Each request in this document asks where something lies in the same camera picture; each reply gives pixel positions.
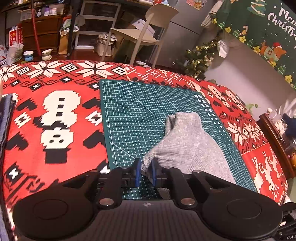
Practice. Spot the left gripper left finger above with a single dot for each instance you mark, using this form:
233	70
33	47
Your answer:
62	210

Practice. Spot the white drawer unit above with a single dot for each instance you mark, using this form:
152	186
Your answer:
99	17

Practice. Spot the white ceramic cup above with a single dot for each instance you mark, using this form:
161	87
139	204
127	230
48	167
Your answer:
46	55

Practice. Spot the grey polo shirt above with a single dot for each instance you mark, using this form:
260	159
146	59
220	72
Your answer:
187	147

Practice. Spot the white plastic bag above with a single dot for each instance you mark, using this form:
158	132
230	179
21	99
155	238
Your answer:
14	54

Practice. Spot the dark blue cloth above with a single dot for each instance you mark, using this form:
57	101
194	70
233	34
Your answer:
291	126

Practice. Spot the beige plastic chair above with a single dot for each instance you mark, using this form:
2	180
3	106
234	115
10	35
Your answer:
159	15

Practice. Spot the wooden drawer chest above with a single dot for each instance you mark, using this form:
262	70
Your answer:
48	28

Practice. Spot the grey refrigerator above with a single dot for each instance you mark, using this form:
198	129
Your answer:
183	32

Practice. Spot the green cutting mat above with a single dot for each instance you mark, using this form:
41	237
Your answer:
134	116

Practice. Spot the green christmas wall banner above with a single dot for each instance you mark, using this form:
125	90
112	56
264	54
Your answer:
267	27

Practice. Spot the red christmas pattern blanket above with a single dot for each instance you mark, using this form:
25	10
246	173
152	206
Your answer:
56	133

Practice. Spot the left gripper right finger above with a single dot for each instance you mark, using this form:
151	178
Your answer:
229	210

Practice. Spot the dark wooden side cabinet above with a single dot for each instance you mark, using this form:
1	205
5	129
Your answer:
276	143

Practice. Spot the blue ceramic cup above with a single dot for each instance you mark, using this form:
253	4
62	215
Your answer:
28	55

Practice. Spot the dark desk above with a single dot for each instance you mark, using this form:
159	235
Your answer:
76	20

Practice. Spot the red broom handle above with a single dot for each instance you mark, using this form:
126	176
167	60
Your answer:
35	29

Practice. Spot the folded blue jeans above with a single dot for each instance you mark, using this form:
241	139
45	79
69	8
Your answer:
7	107

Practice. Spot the small christmas tree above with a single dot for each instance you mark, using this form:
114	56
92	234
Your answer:
196	62

